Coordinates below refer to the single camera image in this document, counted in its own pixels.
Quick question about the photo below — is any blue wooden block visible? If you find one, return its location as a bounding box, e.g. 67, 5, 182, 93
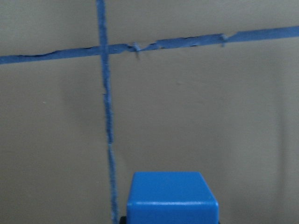
126, 172, 219, 224

